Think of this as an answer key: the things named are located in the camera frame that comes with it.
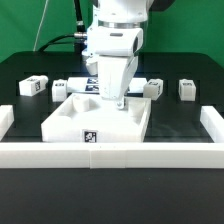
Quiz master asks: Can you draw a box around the white U-shaped fence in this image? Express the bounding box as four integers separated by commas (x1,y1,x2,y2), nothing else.
0,105,224,169

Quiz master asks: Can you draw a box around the white fiducial tag sheet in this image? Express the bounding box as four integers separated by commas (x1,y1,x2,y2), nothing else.
67,77,147,93

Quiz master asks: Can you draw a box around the white square tabletop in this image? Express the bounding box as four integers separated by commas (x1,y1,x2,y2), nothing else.
41,93,151,143

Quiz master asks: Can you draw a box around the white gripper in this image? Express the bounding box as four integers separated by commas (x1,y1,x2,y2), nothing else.
98,56,138,110

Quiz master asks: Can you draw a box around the thin white cable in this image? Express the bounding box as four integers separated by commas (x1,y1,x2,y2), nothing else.
32,0,50,53

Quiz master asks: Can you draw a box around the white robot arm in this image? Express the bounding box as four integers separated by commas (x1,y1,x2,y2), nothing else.
86,0,175,108

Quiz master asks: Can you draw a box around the black cable bundle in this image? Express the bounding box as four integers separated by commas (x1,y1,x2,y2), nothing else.
37,0,88,54

